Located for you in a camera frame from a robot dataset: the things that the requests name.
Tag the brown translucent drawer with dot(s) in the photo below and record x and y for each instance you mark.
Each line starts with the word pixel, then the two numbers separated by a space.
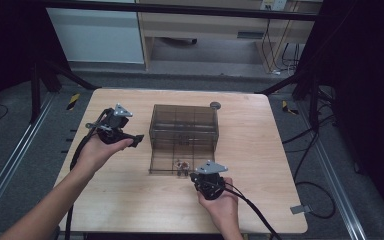
pixel 166 160

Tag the brown translucent drawer box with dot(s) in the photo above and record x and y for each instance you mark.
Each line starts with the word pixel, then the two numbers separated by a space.
pixel 184 123

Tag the person's left hand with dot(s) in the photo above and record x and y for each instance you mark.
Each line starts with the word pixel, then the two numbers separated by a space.
pixel 95 155

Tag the round grey metal disc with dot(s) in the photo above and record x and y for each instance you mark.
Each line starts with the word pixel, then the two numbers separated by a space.
pixel 215 105

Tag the black curtain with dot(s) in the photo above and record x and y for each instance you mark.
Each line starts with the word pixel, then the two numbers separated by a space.
pixel 366 83
pixel 10 50

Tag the aluminium floor rail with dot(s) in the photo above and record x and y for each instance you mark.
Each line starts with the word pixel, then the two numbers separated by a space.
pixel 333 180
pixel 16 153

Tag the white cabinet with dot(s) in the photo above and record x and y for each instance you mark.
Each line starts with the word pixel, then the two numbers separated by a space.
pixel 96 33

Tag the person's right hand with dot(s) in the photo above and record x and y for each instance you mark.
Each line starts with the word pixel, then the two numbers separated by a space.
pixel 221 208

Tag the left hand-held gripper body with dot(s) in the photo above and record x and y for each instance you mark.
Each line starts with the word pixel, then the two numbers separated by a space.
pixel 111 125

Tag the white power strip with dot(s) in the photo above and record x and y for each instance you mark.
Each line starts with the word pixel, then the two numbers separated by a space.
pixel 274 4

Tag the grey tape strip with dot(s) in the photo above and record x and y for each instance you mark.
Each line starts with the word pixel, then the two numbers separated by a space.
pixel 301 209

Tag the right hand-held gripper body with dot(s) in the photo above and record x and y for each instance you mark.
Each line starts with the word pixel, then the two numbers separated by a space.
pixel 210 183

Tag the black horizontal frame bar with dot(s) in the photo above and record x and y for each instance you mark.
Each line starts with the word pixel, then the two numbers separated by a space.
pixel 180 10

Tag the yellow black striped tape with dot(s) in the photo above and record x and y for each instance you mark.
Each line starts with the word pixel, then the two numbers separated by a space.
pixel 289 108
pixel 73 101

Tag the black metal stand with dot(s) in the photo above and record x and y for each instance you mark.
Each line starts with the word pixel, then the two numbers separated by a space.
pixel 313 100
pixel 36 90

